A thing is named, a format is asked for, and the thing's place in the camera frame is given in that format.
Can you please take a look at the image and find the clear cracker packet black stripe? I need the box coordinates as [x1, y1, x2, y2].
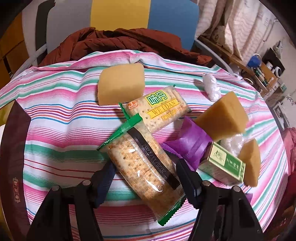
[97, 115, 186, 226]

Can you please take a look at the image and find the cracker packet yellow green label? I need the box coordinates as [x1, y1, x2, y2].
[119, 85, 192, 135]

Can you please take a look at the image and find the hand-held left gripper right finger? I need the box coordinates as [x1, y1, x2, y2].
[176, 159, 265, 241]

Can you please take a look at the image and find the blue mug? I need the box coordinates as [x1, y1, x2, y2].
[248, 54, 262, 68]

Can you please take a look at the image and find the small yellow sponge wedge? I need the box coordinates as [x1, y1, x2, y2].
[238, 138, 262, 187]

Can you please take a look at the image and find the patterned white curtain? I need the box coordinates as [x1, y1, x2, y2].
[196, 0, 278, 61]

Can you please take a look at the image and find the large yellow sponge wedge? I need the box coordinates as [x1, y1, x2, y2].
[194, 91, 250, 142]

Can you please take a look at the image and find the black appliance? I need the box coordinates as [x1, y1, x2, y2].
[262, 47, 285, 78]

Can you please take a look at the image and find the yellow wooden cabinet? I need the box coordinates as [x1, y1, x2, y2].
[0, 14, 29, 86]

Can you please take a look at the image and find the brown padded jacket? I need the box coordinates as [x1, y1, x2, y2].
[39, 27, 212, 67]

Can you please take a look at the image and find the wooden desk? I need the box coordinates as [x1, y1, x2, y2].
[229, 53, 285, 93]

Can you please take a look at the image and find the plain purple snack packet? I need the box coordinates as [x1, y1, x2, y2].
[161, 116, 213, 171]

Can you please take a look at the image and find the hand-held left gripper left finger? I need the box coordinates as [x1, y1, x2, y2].
[27, 162, 117, 241]

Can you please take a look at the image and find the large rectangular yellow sponge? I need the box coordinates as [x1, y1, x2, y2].
[97, 63, 146, 106]

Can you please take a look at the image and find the white plastic wrap ball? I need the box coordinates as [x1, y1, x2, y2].
[202, 73, 219, 102]
[221, 133, 244, 160]

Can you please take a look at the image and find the pink garment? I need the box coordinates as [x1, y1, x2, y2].
[283, 127, 296, 176]

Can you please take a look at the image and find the gold tin box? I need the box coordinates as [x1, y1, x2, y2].
[0, 100, 31, 232]

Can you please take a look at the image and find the small green box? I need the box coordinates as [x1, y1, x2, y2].
[198, 142, 246, 186]

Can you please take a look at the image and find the white metal frame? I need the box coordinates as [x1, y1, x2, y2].
[194, 39, 238, 75]

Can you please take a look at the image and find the grey yellow blue chair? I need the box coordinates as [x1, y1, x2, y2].
[22, 0, 200, 66]

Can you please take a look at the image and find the pink green striped cloth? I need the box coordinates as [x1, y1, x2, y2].
[0, 51, 289, 241]

